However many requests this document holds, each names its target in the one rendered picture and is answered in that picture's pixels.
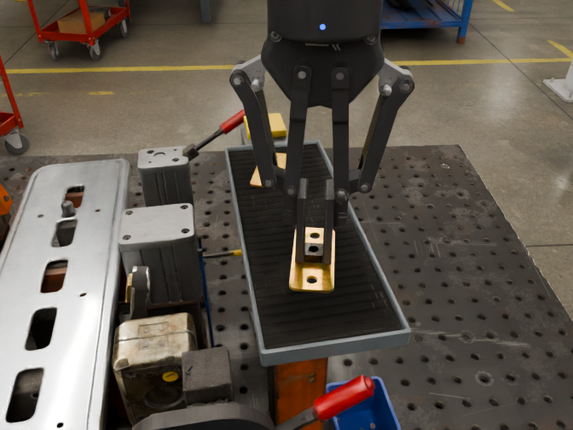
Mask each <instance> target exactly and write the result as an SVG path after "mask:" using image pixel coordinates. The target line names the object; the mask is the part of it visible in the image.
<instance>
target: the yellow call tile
mask: <svg viewBox="0 0 573 430"><path fill-rule="evenodd" d="M269 122H270V127H271V131H272V136H273V137H285V136H286V135H287V129H286V127H285V125H284V122H283V120H282V117H281V114H280V113H271V114H269ZM244 124H245V127H246V134H247V137H248V139H251V137H250V132H249V129H248V125H247V121H246V116H244Z"/></svg>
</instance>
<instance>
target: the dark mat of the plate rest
mask: <svg viewBox="0 0 573 430"><path fill-rule="evenodd" d="M229 161H230V166H231V171H232V175H233V180H234V188H235V193H236V198H237V203H238V207H239V212H240V221H241V225H242V230H243V235H244V240H245V244H246V253H247V257H248V262H249V267H250V272H251V276H252V285H253V290H254V294H255V299H256V304H257V308H258V316H259V321H260V325H261V330H262V335H263V343H264V348H265V350H269V349H275V348H282V347H287V346H298V345H304V344H310V343H316V342H322V341H328V340H339V339H345V338H351V337H357V336H363V335H369V334H380V333H386V332H391V331H397V330H402V327H401V325H400V323H399V321H398V319H397V317H396V314H395V312H394V310H393V308H392V306H391V302H390V301H389V299H388V297H387V295H386V293H385V290H384V288H383V286H382V284H381V282H380V279H379V277H378V275H377V273H376V271H375V269H374V267H373V264H372V262H371V260H370V258H369V257H368V254H367V251H366V249H365V247H364V246H363V244H362V241H361V238H360V236H359V235H358V233H357V231H356V227H355V225H354V224H353V222H352V220H351V217H350V214H349V213H348V212H347V223H346V225H345V227H333V230H334V232H335V247H334V289H333V291H332V292H331V293H314V292H301V291H293V290H291V289H290V288H289V281H290V273H291V265H292V251H293V243H294V236H295V230H296V225H290V224H285V222H284V220H283V201H284V196H283V194H282V192H281V191H280V190H278V189H266V188H262V187H253V186H251V180H252V176H253V174H254V172H255V170H256V167H257V162H256V159H255V155H254V151H253V150H243V151H234V152H229ZM300 178H307V179H309V184H308V200H307V215H306V228H322V229H324V206H325V185H326V180H328V179H332V180H333V178H332V176H331V173H330V171H329V170H328V168H327V165H326V163H325V160H324V159H323V157H322V155H321V152H320V150H319V148H318V146H317V144H309V145H304V148H303V156H302V164H301V172H300Z"/></svg>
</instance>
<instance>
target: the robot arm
mask: <svg viewBox="0 0 573 430"><path fill-rule="evenodd" d="M382 8H383V0H267V16H268V35H267V39H266V41H265V42H264V44H263V48H262V50H261V55H258V56H256V57H254V58H253V59H251V60H249V61H237V62H236V63H235V65H234V68H233V71H232V73H231V74H230V76H229V83H230V85H231V86H232V87H233V89H234V91H235V93H236V94H237V96H238V97H239V98H240V100H241V102H242V103H243V107H244V110H245V115H246V121H247V125H248V129H249V132H250V137H251V140H252V147H253V151H254V155H255V159H256V162H257V167H258V173H259V177H260V181H261V184H262V186H263V187H264V188H266V189H272V188H275V189H278V190H280V191H281V192H282V194H283V196H284V201H283V220H284V222H285V224H290V225H296V244H295V263H303V262H304V243H305V231H306V215H307V200H308V184H309V179H307V178H300V172H301V164H302V156H303V148H304V133H305V126H306V118H307V110H308V108H312V107H317V106H323V107H325V108H331V109H332V121H333V180H332V179H328V180H326V185H325V206H324V231H323V256H322V263H323V264H331V260H332V242H333V227H345V225H346V223H347V212H348V201H349V197H350V195H352V194H354V193H355V192H360V193H363V194H366V193H369V192H370V191H371V190H372V188H373V184H374V181H375V178H376V176H377V173H378V170H379V166H380V163H381V160H382V158H383V155H384V152H385V148H386V145H387V142H388V139H389V136H390V133H391V129H392V126H393V124H394V121H395V118H396V114H397V111H398V109H399V108H400V106H401V105H402V104H403V103H404V102H405V101H406V99H407V98H408V97H409V95H410V94H411V93H412V92H413V90H414V87H415V85H414V79H413V75H412V73H411V69H410V68H409V67H407V66H397V65H395V64H394V63H392V62H391V61H388V60H387V59H385V54H384V50H383V47H382V45H381V43H380V41H379V32H380V24H381V16H382ZM266 71H267V72H268V73H269V75H270V76H271V77H272V79H273V80H274V81H275V82H276V83H277V85H278V86H279V87H280V89H281V90H282V92H283V93H284V94H285V96H286V97H287V98H288V99H289V100H290V101H291V108H290V118H289V131H288V140H287V150H286V169H284V168H281V167H279V166H278V161H277V157H276V152H275V145H274V140H273V136H272V131H271V127H270V122H269V115H268V110H267V106H266V101H265V97H264V93H263V87H264V84H265V75H264V73H265V72H266ZM377 74H378V75H379V81H378V89H379V98H378V100H377V103H376V107H375V109H374V112H373V117H372V120H371V124H370V126H369V129H368V134H367V137H366V141H365V143H364V146H363V150H362V155H361V158H360V160H359V164H358V167H357V169H356V170H355V171H350V172H349V104H350V103H351V102H353V101H354V100H355V99H356V97H357V96H358V95H359V94H360V93H361V92H362V90H363V89H364V88H365V87H366V86H367V85H368V84H369V83H370V81H371V80H372V79H373V78H374V77H375V76H376V75H377Z"/></svg>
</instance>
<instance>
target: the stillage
mask: <svg viewBox="0 0 573 430"><path fill-rule="evenodd" d="M472 2H473V0H464V2H463V8H462V12H461V14H460V13H458V9H457V11H456V10H455V9H454V8H452V7H451V6H450V5H449V4H448V3H446V2H445V1H444V0H383V8H382V16H381V24H380V32H379V41H380V33H381V29H402V28H433V27H459V29H458V34H457V38H456V41H455V42H456V43H457V44H464V43H465V41H466V31H467V27H468V23H469V19H470V14H471V10H472Z"/></svg>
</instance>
